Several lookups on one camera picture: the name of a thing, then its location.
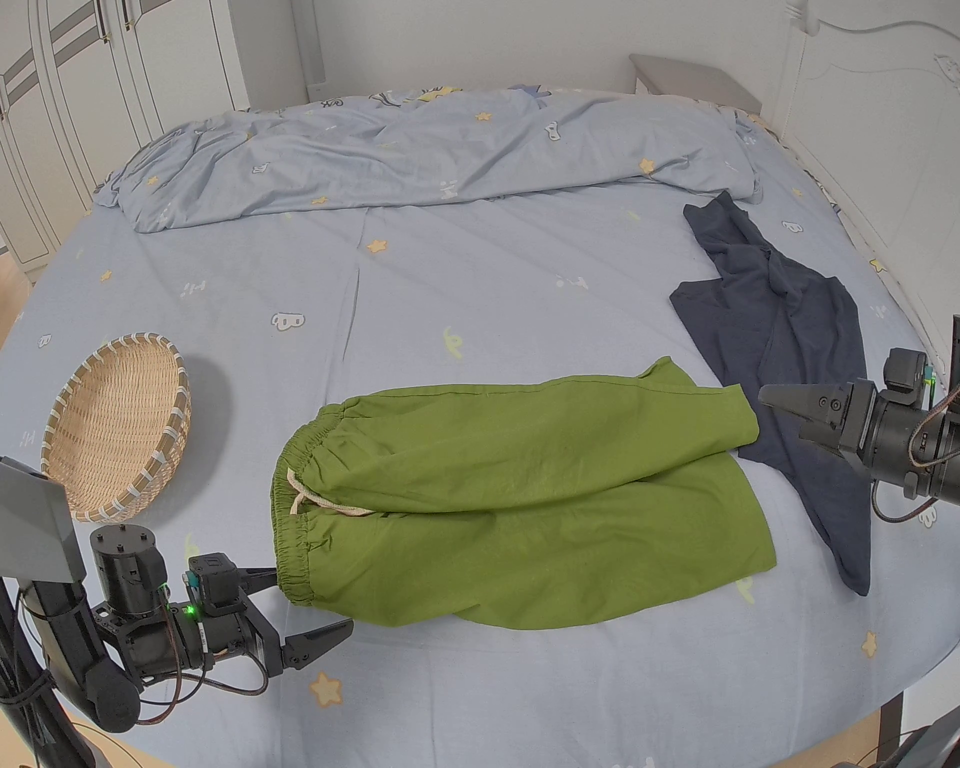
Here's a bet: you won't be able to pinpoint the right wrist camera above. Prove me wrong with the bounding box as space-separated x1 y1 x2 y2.
883 347 931 410

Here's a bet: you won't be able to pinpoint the black cable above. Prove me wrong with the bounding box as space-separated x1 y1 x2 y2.
872 480 935 525
201 658 270 696

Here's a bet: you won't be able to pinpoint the green shorts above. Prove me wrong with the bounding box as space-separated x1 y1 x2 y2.
270 356 777 631

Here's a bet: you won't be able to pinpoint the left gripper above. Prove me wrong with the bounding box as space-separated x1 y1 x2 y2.
196 566 356 678

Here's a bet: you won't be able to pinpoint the white wardrobe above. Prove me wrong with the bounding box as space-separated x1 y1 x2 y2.
0 0 252 285

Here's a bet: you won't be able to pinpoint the dark blue garment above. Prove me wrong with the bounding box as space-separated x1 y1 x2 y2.
669 189 873 597

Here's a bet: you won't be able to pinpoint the round woven basket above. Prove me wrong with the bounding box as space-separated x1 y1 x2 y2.
41 333 192 524

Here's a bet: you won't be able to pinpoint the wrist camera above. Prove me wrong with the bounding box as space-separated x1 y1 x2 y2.
883 347 931 410
183 552 241 618

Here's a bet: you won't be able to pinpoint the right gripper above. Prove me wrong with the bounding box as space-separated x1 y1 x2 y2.
757 378 916 483

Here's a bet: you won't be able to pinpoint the grey bedside table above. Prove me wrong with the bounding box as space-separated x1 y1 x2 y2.
628 52 762 114

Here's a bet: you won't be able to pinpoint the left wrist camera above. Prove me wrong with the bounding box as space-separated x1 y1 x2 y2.
183 552 241 618

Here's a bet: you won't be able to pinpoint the white cable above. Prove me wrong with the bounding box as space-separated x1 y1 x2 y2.
783 0 960 37

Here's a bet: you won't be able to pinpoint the pale blue quilt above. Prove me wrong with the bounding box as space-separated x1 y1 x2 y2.
93 82 766 235

